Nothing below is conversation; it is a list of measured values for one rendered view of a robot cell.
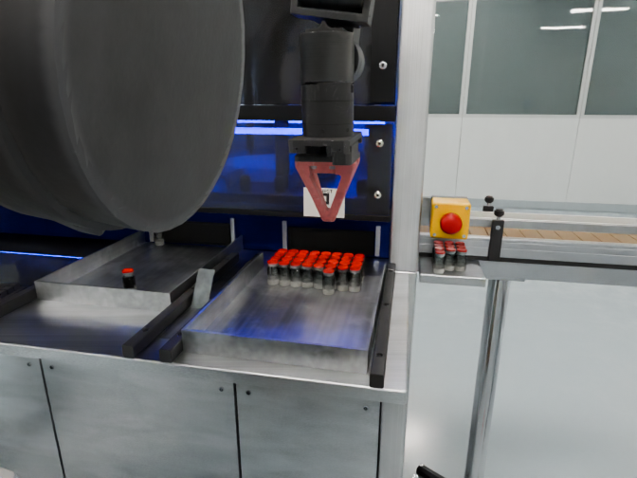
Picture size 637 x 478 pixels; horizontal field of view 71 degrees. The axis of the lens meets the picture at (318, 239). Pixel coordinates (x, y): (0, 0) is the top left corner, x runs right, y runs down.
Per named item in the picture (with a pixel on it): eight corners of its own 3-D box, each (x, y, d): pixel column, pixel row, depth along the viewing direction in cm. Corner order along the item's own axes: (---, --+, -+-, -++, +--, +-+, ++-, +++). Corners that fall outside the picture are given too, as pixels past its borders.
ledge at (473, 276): (418, 259, 106) (419, 252, 105) (476, 263, 103) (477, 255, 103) (419, 282, 93) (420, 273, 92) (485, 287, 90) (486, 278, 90)
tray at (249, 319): (262, 267, 95) (261, 251, 94) (385, 277, 90) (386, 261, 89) (183, 352, 64) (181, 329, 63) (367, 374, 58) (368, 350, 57)
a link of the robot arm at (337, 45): (293, 20, 45) (350, 17, 43) (309, 28, 51) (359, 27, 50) (295, 93, 47) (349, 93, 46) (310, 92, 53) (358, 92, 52)
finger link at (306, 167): (362, 211, 57) (363, 137, 54) (354, 228, 51) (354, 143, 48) (310, 210, 59) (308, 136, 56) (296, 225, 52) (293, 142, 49)
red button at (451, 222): (438, 229, 89) (440, 210, 88) (459, 230, 88) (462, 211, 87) (439, 235, 85) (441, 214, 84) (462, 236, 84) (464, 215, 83)
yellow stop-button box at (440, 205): (428, 228, 96) (430, 194, 93) (464, 229, 94) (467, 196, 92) (429, 238, 88) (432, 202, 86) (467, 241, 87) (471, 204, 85)
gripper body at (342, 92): (362, 146, 55) (363, 82, 53) (349, 159, 45) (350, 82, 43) (310, 146, 56) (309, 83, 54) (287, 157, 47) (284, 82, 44)
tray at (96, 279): (144, 242, 112) (142, 229, 111) (243, 248, 107) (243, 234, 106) (37, 299, 80) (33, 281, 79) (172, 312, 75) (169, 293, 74)
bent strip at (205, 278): (201, 299, 81) (199, 267, 79) (217, 300, 80) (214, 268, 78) (159, 338, 67) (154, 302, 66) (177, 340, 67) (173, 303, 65)
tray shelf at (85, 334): (127, 248, 114) (126, 241, 113) (409, 267, 100) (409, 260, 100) (-60, 346, 69) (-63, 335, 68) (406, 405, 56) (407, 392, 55)
